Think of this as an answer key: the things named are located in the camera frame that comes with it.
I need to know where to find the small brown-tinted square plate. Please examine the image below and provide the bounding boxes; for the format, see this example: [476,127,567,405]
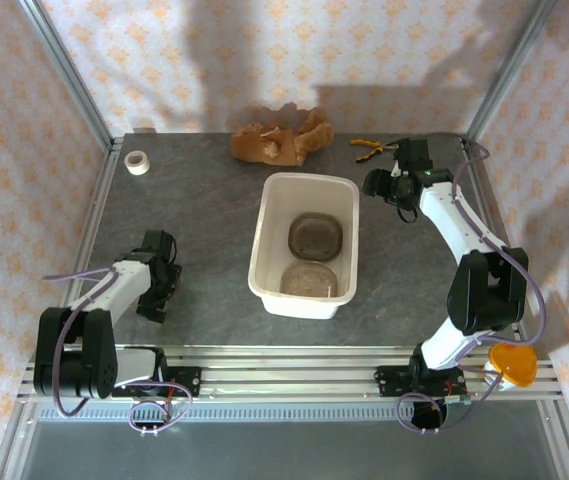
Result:
[287,211,344,262]

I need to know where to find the clear round plate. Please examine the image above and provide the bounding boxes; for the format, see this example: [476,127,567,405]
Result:
[278,261,340,300]

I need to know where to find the white plastic bin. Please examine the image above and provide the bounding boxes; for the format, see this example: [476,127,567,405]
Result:
[247,172,362,320]

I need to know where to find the white tape roll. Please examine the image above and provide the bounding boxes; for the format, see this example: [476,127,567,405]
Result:
[122,148,152,177]

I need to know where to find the brown teddy bear plush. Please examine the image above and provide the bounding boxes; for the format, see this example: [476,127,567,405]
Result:
[230,102,335,167]

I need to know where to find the grey vented metal panel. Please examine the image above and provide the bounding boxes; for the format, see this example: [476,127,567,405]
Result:
[0,399,569,480]

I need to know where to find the orange capped white container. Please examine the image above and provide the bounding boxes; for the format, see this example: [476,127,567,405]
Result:
[483,342,539,391]

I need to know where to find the yellow black handled pliers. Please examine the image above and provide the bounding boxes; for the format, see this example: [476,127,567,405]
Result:
[348,138,399,164]

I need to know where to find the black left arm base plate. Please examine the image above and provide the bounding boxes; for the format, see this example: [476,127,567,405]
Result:
[112,366,203,400]

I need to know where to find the aluminium left side rail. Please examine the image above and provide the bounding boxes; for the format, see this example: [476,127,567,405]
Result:
[23,137,126,374]

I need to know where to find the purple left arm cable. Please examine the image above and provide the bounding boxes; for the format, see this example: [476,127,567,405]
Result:
[41,267,194,436]

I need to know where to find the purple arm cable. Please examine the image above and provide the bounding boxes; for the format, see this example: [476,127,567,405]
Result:
[41,267,194,436]
[395,131,548,434]

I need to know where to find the aluminium front rail frame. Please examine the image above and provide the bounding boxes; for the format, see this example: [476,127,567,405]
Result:
[17,343,564,402]

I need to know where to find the aluminium right rear post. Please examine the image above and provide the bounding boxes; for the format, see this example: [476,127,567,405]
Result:
[462,0,561,144]

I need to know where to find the aluminium post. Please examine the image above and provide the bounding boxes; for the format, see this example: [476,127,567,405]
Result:
[462,0,561,144]
[17,0,115,151]

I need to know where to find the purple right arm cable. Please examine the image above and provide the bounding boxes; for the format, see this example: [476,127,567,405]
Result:
[395,131,548,434]

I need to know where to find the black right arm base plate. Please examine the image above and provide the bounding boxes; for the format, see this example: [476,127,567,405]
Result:
[376,364,471,400]

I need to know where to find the aluminium left rear post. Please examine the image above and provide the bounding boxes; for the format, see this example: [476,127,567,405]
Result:
[17,0,115,151]

